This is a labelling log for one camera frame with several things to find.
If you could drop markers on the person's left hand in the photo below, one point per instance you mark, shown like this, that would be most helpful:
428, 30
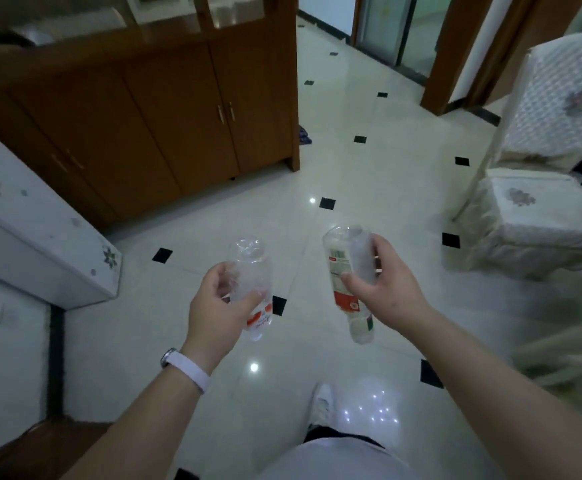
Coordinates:
216, 324

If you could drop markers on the person's right hand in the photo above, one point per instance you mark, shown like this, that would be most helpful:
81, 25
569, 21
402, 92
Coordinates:
396, 299

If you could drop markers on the clear plastic bottle red label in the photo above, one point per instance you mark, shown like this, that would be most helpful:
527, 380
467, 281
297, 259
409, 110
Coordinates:
251, 264
348, 254

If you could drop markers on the cream quilted cover chair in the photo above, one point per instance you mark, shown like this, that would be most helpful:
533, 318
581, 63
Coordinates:
561, 104

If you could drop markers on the person's left forearm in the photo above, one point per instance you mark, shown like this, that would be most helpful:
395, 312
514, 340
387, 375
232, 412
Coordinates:
141, 429

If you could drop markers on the person's right forearm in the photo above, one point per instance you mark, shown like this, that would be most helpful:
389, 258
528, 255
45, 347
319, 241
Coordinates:
511, 404

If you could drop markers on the smartwatch with white band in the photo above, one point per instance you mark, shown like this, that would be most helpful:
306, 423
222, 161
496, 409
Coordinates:
191, 369

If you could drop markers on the white right sneaker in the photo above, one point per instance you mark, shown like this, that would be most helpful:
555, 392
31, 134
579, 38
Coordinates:
322, 402

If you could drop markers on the black trousers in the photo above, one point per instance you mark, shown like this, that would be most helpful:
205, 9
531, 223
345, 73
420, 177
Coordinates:
331, 434

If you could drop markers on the black baseboard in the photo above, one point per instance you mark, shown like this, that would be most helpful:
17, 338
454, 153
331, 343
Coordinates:
55, 364

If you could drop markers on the white shirt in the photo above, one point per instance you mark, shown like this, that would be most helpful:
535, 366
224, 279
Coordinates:
336, 462

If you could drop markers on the dark blue cloth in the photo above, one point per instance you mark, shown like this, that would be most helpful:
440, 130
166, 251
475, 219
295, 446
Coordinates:
304, 136

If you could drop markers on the white standing appliance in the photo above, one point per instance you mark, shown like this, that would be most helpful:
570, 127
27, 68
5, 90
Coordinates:
30, 219

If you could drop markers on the brown wooden pillar trim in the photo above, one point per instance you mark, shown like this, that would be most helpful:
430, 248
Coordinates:
451, 59

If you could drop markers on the glass sliding door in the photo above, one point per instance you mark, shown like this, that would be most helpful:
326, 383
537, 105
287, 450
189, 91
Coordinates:
386, 24

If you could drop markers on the brown doorway frame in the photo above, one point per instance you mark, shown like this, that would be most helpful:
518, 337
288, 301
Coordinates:
521, 44

